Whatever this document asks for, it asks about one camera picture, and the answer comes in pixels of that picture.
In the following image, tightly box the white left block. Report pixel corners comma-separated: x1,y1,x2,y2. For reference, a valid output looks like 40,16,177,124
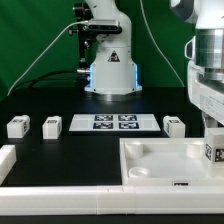
0,145,17,185

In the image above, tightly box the white marker plate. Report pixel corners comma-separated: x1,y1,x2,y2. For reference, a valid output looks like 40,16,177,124
69,114,160,132

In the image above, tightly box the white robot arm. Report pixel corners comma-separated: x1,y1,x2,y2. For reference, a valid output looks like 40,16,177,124
85,0,224,130

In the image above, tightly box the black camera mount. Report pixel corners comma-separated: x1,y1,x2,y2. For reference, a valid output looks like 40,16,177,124
69,3,96,77

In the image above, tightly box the white square tabletop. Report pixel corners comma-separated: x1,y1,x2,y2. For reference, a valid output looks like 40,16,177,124
120,138,224,186

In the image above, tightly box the white front rail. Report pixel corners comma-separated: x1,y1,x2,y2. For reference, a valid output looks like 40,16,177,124
0,186,224,216

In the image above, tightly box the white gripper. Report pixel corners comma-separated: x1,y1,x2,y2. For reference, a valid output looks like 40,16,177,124
184,36,224,136

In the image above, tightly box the white cable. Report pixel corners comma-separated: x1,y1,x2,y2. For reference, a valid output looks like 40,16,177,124
6,20,89,97

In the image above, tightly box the black cable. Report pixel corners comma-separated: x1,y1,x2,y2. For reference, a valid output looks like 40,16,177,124
11,69,81,94

